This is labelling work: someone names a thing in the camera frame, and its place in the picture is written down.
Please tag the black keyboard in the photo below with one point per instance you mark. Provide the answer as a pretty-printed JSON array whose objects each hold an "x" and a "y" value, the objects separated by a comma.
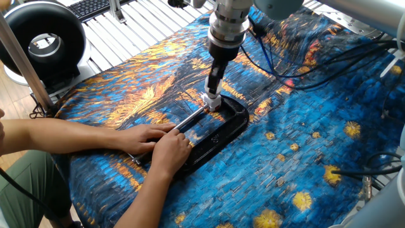
[{"x": 91, "y": 8}]

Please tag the blue orange painted tablecloth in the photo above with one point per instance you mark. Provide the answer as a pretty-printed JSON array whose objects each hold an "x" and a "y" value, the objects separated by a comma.
[{"x": 284, "y": 133}]

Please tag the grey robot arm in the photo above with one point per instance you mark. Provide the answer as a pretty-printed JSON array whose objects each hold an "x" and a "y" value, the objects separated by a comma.
[{"x": 364, "y": 12}]

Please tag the person's left hand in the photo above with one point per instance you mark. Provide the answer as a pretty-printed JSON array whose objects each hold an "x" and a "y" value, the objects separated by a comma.
[{"x": 142, "y": 137}]

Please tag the aluminium frame post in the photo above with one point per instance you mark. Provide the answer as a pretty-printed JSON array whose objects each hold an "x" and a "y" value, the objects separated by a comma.
[{"x": 22, "y": 60}]

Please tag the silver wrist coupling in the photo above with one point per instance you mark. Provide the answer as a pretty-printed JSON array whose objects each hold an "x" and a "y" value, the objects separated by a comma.
[{"x": 228, "y": 28}]

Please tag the green trousers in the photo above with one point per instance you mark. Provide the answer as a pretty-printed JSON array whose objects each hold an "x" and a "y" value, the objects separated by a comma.
[{"x": 22, "y": 183}]

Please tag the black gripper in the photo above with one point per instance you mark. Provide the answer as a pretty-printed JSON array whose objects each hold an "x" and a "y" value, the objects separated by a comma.
[{"x": 224, "y": 51}]

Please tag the black knob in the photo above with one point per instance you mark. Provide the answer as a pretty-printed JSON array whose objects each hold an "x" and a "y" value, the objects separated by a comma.
[{"x": 178, "y": 3}]

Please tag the black C-clamp silver screw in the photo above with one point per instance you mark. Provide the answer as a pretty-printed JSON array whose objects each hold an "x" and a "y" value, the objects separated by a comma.
[{"x": 221, "y": 136}]

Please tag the person's left forearm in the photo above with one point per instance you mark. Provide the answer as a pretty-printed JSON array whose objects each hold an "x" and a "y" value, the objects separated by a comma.
[{"x": 63, "y": 136}]

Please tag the silver round mounting base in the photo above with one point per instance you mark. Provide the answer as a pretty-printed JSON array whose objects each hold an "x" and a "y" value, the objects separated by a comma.
[{"x": 348, "y": 23}]

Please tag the person's right hand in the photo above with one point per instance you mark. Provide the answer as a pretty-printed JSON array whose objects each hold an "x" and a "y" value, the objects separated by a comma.
[{"x": 171, "y": 153}]

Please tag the silver upright bracket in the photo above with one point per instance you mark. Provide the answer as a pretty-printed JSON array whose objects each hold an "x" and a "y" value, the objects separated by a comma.
[{"x": 116, "y": 11}]

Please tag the person's right forearm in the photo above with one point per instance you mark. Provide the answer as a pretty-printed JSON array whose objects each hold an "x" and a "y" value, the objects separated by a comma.
[{"x": 145, "y": 206}]

